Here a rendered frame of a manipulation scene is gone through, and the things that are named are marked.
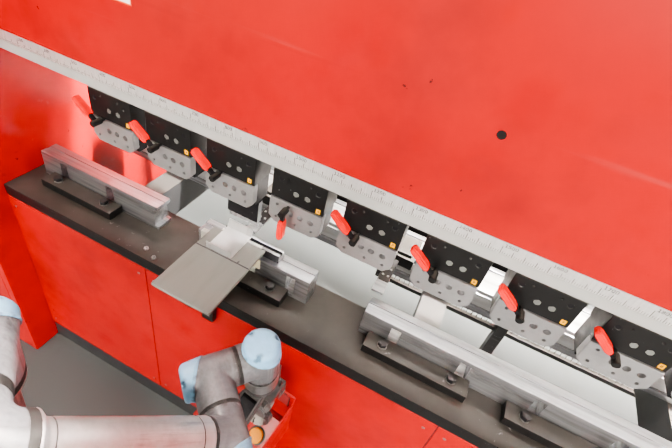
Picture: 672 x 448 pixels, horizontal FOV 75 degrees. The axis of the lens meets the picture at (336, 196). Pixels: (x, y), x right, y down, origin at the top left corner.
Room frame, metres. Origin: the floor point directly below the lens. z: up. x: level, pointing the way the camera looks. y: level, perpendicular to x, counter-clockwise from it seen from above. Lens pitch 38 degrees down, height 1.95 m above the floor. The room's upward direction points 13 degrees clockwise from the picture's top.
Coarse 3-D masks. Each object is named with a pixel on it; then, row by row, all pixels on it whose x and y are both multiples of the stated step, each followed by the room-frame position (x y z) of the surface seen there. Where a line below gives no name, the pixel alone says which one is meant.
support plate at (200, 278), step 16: (208, 240) 0.88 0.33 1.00; (192, 256) 0.81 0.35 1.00; (208, 256) 0.82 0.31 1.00; (240, 256) 0.85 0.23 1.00; (256, 256) 0.86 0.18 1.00; (176, 272) 0.74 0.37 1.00; (192, 272) 0.75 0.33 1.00; (208, 272) 0.76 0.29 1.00; (224, 272) 0.78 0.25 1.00; (240, 272) 0.79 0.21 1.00; (160, 288) 0.68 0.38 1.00; (176, 288) 0.69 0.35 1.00; (192, 288) 0.70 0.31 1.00; (208, 288) 0.71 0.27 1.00; (224, 288) 0.73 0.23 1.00; (192, 304) 0.66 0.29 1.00; (208, 304) 0.67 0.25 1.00
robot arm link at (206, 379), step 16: (224, 352) 0.45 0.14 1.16; (192, 368) 0.41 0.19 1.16; (208, 368) 0.42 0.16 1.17; (224, 368) 0.42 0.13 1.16; (240, 368) 0.43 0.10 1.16; (192, 384) 0.38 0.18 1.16; (208, 384) 0.39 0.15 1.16; (224, 384) 0.39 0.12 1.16; (240, 384) 0.42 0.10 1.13; (192, 400) 0.37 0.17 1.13; (208, 400) 0.36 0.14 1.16
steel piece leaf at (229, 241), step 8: (224, 232) 0.92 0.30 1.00; (232, 232) 0.93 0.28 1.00; (240, 232) 0.94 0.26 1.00; (216, 240) 0.88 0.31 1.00; (224, 240) 0.89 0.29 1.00; (232, 240) 0.90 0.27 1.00; (240, 240) 0.91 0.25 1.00; (248, 240) 0.91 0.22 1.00; (216, 248) 0.84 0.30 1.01; (224, 248) 0.86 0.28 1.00; (232, 248) 0.87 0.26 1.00; (240, 248) 0.87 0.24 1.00; (232, 256) 0.84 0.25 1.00
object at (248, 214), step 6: (228, 204) 0.94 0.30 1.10; (234, 204) 0.93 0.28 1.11; (258, 204) 0.91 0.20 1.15; (234, 210) 0.93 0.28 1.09; (240, 210) 0.92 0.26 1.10; (246, 210) 0.92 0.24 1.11; (252, 210) 0.91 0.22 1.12; (258, 210) 0.91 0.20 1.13; (240, 216) 0.93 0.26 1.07; (246, 216) 0.92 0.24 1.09; (252, 216) 0.91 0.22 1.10; (258, 216) 0.91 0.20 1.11; (252, 222) 0.92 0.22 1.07; (258, 222) 0.92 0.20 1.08
